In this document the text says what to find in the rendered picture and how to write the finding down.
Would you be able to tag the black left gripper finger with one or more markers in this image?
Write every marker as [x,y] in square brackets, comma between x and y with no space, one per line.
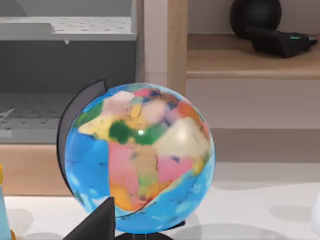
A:
[102,222]

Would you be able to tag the colourful globe on black stand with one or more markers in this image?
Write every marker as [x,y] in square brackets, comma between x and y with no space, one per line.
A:
[140,155]

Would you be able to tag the pale wooden drawer front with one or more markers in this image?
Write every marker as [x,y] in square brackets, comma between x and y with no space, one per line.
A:
[30,170]

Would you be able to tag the light blue and yellow object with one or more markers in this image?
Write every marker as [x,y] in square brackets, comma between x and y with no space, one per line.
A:
[5,212]

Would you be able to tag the grey pierced drawer inside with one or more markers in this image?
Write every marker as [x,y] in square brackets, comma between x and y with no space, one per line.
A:
[67,75]

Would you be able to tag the wooden open shelf unit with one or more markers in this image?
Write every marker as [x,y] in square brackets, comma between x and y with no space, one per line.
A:
[240,75]

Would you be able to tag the white rounded object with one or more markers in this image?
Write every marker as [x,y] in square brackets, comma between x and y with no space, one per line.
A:
[316,215]

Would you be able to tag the black stapler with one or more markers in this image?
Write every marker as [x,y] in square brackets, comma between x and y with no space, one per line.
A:
[280,42]

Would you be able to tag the black ball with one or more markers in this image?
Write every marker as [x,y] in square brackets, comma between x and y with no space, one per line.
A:
[255,17]

